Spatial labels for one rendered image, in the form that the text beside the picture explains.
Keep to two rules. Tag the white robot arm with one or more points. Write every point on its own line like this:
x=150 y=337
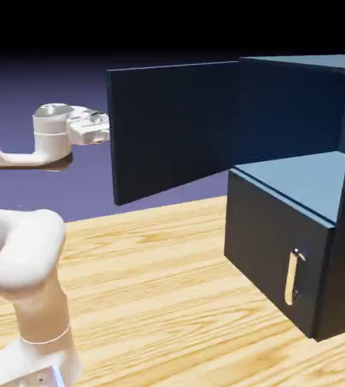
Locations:
x=27 y=251

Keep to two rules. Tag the dark blue open cabinet door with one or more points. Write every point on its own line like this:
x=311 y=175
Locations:
x=172 y=127

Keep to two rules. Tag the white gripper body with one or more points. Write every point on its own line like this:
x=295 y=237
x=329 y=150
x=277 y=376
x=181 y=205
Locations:
x=87 y=133

